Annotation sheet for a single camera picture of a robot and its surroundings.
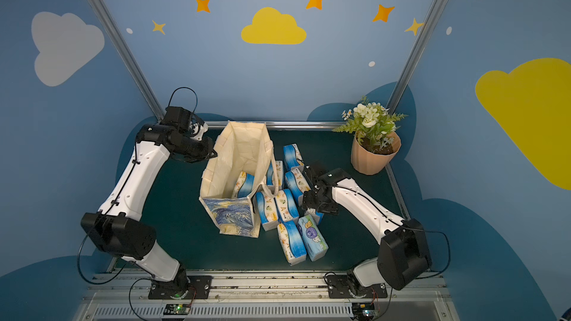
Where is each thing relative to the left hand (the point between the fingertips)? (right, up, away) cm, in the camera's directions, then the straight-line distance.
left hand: (220, 151), depth 78 cm
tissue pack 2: (+16, -21, +6) cm, 27 cm away
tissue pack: (+6, -14, +12) cm, 19 cm away
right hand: (+36, -21, +5) cm, 42 cm away
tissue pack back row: (+26, -2, +23) cm, 35 cm away
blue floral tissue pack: (+28, -13, +14) cm, 34 cm away
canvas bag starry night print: (+3, +2, +16) cm, 16 cm away
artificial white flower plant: (+58, +11, +8) cm, 59 cm away
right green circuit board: (+49, -52, -8) cm, 72 cm away
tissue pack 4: (+26, -32, -2) cm, 41 cm away
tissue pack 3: (+24, -22, +6) cm, 33 cm away
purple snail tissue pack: (+33, -30, -3) cm, 45 cm away
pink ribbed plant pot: (+59, -1, +13) cm, 60 cm away
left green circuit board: (-12, -51, -8) cm, 53 cm away
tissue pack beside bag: (+21, -10, +16) cm, 28 cm away
